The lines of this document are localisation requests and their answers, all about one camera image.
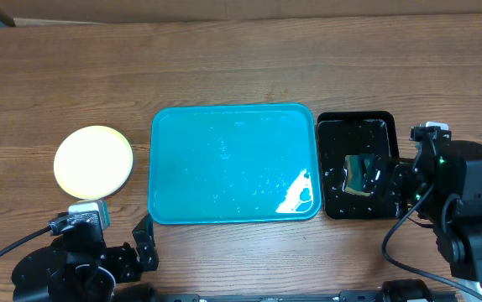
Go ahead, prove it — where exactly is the teal plastic tray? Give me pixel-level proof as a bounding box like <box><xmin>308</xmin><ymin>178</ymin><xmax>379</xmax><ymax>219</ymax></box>
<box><xmin>148</xmin><ymin>103</ymin><xmax>322</xmax><ymax>225</ymax></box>

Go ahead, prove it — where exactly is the black plastic tray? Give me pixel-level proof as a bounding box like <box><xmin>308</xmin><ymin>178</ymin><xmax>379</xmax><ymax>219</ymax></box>
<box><xmin>317</xmin><ymin>111</ymin><xmax>400</xmax><ymax>220</ymax></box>

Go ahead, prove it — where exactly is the light green plate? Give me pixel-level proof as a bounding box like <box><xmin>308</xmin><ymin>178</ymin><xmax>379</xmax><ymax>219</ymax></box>
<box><xmin>53</xmin><ymin>125</ymin><xmax>134</xmax><ymax>200</ymax></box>

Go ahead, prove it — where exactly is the yellow green sponge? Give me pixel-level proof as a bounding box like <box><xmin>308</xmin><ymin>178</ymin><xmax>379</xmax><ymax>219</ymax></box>
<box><xmin>343</xmin><ymin>154</ymin><xmax>380</xmax><ymax>196</ymax></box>

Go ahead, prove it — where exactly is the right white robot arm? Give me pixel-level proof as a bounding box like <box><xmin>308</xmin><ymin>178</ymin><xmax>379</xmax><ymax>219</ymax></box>
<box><xmin>369</xmin><ymin>138</ymin><xmax>482</xmax><ymax>301</ymax></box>

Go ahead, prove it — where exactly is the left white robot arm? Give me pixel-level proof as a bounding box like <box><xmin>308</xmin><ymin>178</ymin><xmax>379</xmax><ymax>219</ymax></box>
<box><xmin>12</xmin><ymin>211</ymin><xmax>159</xmax><ymax>301</ymax></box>

